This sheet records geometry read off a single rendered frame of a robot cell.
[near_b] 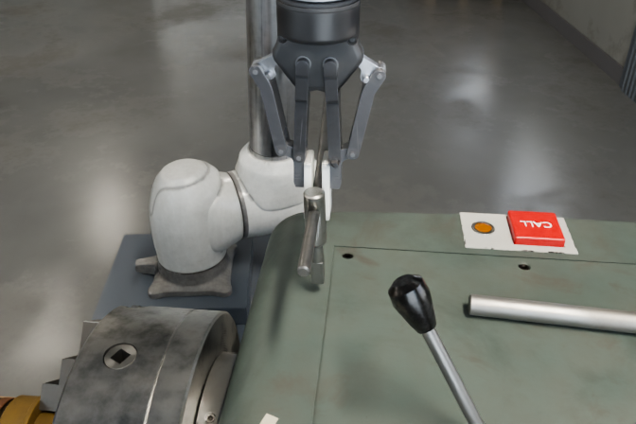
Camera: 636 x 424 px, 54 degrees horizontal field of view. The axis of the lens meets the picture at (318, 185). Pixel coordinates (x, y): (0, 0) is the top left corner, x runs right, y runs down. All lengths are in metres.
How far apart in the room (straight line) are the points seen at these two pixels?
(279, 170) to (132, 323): 0.64
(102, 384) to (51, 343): 1.91
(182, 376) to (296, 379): 0.12
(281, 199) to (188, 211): 0.20
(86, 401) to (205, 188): 0.69
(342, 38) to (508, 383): 0.35
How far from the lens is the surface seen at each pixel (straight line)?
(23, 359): 2.56
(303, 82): 0.58
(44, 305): 2.75
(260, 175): 1.29
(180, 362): 0.66
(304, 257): 0.56
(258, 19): 1.15
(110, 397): 0.66
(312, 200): 0.61
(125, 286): 1.54
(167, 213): 1.29
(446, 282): 0.72
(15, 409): 0.84
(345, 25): 0.55
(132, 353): 0.69
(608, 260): 0.81
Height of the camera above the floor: 1.72
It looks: 32 degrees down
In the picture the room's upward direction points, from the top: straight up
